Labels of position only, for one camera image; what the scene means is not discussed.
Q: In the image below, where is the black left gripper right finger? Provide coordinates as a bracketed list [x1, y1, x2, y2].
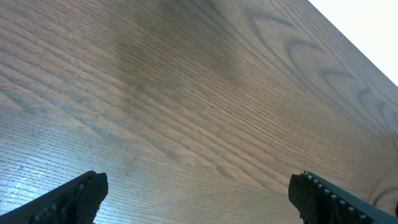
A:
[288, 171, 397, 224]

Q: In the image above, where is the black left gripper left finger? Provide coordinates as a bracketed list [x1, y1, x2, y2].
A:
[1, 170, 108, 224]

